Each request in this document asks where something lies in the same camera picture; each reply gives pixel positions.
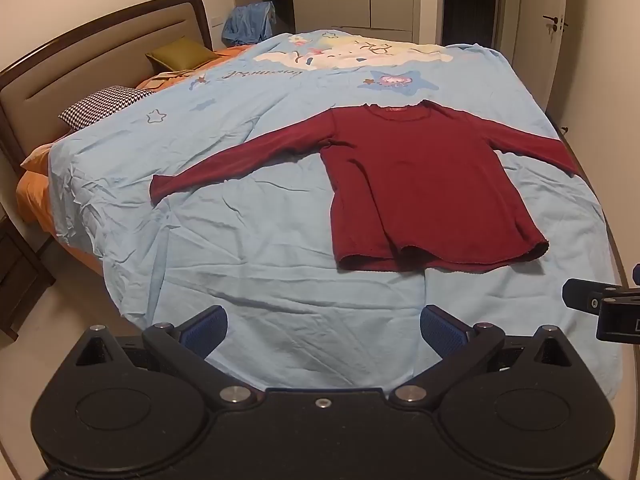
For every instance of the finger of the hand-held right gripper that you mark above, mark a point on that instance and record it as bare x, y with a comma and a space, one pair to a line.
582, 296

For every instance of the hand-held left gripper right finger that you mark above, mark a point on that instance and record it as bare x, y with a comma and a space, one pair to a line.
441, 332

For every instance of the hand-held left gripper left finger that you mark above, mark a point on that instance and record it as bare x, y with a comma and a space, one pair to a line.
206, 331

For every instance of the dark red long-sleeve shirt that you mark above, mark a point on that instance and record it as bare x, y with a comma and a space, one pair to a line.
425, 185

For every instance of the blue clothes pile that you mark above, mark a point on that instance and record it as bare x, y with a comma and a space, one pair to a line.
247, 24

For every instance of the light blue printed blanket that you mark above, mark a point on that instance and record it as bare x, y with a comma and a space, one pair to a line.
240, 240

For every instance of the dark wooden nightstand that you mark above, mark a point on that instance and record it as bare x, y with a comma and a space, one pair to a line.
20, 280

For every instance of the orange bed sheet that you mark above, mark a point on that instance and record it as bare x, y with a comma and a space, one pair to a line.
37, 185

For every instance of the houndstooth pillow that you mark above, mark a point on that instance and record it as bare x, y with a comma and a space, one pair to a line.
97, 105

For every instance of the olive green pillow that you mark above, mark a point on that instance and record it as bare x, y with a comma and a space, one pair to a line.
181, 53

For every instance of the white door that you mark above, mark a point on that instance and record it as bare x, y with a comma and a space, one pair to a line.
542, 20

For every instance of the upholstered bed headboard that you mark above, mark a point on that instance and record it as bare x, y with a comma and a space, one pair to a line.
90, 55

